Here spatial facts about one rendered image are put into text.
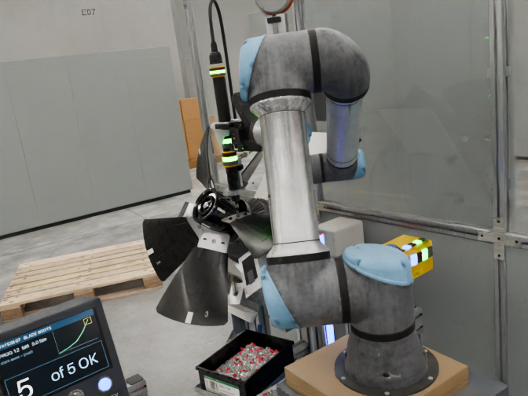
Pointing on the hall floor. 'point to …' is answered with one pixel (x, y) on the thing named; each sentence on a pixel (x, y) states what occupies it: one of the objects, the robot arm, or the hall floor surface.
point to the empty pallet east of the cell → (79, 276)
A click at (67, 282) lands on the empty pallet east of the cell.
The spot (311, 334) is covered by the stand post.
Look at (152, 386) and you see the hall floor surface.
